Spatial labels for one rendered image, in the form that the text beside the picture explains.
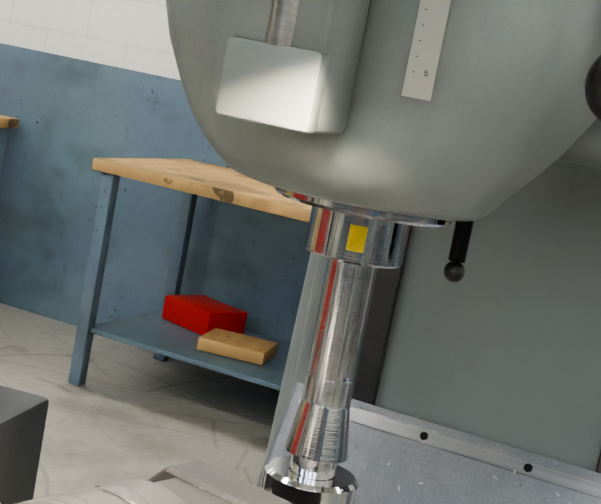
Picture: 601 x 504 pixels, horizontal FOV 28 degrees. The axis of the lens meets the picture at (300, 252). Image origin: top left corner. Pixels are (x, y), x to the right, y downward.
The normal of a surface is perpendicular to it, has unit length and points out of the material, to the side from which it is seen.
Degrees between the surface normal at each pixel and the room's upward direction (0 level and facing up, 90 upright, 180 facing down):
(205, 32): 96
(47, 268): 90
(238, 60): 90
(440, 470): 63
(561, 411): 90
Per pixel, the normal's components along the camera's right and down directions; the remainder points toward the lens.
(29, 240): -0.40, 0.07
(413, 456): -0.27, -0.38
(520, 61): 0.22, 0.40
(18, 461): 0.95, 0.22
